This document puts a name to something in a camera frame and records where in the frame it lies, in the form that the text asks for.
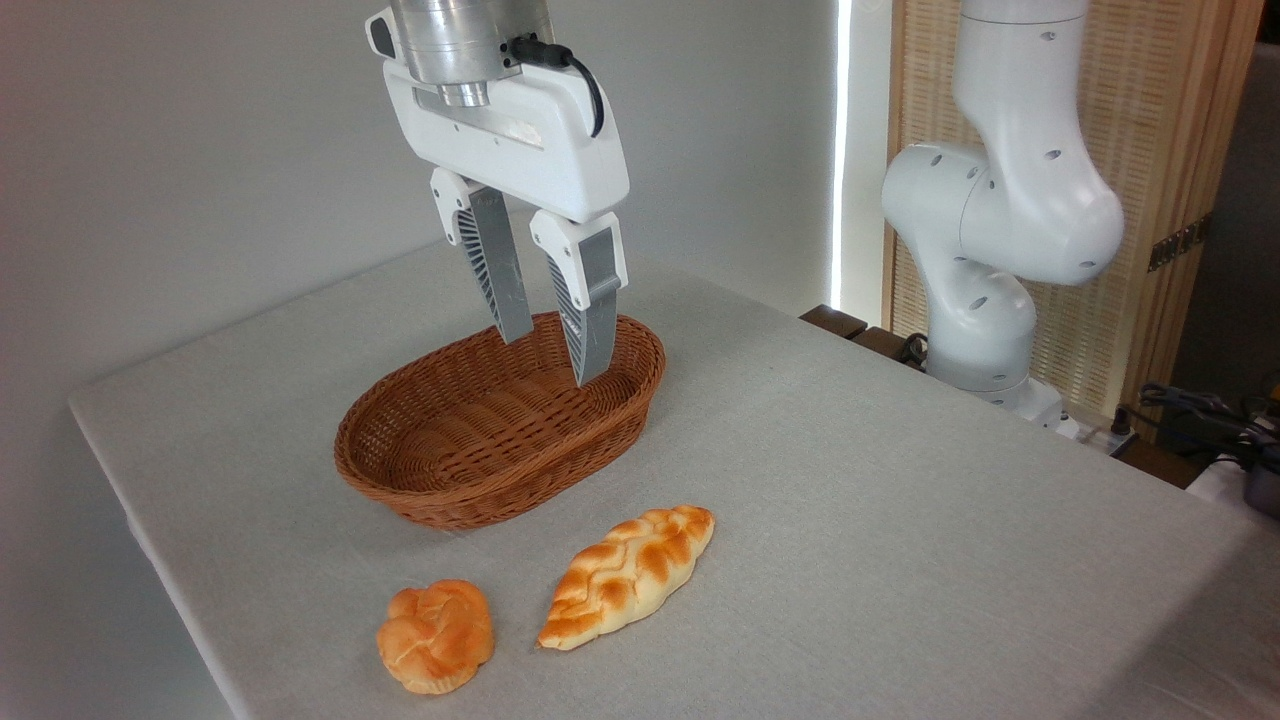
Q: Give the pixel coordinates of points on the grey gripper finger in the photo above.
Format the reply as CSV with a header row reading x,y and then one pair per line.
x,y
492,260
590,290

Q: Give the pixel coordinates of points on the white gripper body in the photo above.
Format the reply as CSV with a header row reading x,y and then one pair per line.
x,y
520,140

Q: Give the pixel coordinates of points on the long braided bread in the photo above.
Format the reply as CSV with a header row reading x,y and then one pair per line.
x,y
630,575

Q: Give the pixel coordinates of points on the brown oval wicker basket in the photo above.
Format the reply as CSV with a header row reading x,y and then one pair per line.
x,y
480,440

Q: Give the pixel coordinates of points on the round knotted bread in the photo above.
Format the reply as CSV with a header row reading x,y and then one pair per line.
x,y
436,636

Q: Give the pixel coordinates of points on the dark wooden block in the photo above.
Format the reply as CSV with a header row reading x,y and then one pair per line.
x,y
885,345
833,320

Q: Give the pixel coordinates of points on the grey tablecloth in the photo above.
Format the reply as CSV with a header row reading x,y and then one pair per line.
x,y
900,550

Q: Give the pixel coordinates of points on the black screen hinge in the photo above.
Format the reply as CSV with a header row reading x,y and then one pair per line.
x,y
1180,242

